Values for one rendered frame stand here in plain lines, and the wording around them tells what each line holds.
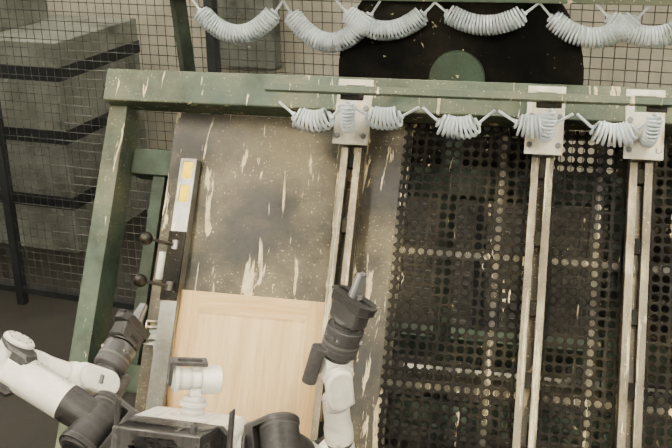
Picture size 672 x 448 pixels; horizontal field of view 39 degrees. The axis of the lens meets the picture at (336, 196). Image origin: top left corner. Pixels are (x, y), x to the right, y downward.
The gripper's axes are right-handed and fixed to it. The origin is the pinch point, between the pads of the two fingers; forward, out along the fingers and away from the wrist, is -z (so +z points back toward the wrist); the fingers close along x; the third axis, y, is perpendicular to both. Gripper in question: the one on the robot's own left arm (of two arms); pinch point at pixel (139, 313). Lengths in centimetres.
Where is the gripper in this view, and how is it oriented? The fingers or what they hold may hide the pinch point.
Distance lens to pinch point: 263.6
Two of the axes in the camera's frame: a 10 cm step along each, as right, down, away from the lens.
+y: 8.5, -0.5, -5.2
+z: -3.2, 7.3, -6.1
